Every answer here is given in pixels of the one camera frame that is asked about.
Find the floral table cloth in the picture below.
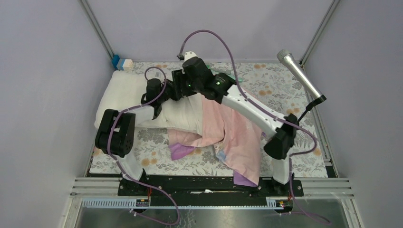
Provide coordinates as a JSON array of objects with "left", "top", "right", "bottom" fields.
[{"left": 89, "top": 62, "right": 330, "bottom": 178}]

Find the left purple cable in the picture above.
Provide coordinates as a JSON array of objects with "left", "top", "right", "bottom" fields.
[{"left": 106, "top": 66, "right": 181, "bottom": 227}]

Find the blue white block toy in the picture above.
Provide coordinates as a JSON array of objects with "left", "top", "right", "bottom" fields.
[{"left": 111, "top": 55, "right": 134, "bottom": 71}]

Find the silver microphone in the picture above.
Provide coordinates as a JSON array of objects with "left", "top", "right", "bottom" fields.
[{"left": 277, "top": 49, "right": 327, "bottom": 106}]

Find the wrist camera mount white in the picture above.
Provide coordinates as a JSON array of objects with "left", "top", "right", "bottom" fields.
[
  {"left": 154, "top": 72, "right": 165, "bottom": 83},
  {"left": 177, "top": 51, "right": 198, "bottom": 62}
]

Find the pink purple pillowcase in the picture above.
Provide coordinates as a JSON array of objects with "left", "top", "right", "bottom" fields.
[{"left": 168, "top": 94, "right": 262, "bottom": 187}]

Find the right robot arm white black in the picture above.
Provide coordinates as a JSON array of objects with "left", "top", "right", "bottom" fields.
[{"left": 172, "top": 51, "right": 299, "bottom": 196}]

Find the white slotted cable duct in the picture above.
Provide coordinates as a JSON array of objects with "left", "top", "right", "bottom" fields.
[{"left": 82, "top": 195, "right": 283, "bottom": 210}]

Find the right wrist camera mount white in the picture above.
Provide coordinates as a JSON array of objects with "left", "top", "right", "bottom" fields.
[{"left": 177, "top": 51, "right": 198, "bottom": 62}]

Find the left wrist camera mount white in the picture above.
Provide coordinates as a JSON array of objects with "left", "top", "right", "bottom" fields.
[{"left": 154, "top": 72, "right": 165, "bottom": 83}]

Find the white pillow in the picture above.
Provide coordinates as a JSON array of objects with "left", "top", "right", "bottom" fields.
[{"left": 94, "top": 69, "right": 205, "bottom": 136}]

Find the green toy flashlight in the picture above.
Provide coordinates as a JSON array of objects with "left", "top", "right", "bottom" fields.
[{"left": 207, "top": 64, "right": 236, "bottom": 80}]

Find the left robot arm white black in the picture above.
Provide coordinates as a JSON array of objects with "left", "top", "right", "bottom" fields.
[{"left": 95, "top": 79, "right": 182, "bottom": 195}]

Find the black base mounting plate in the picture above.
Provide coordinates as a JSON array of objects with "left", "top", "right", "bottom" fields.
[{"left": 118, "top": 175, "right": 304, "bottom": 202}]

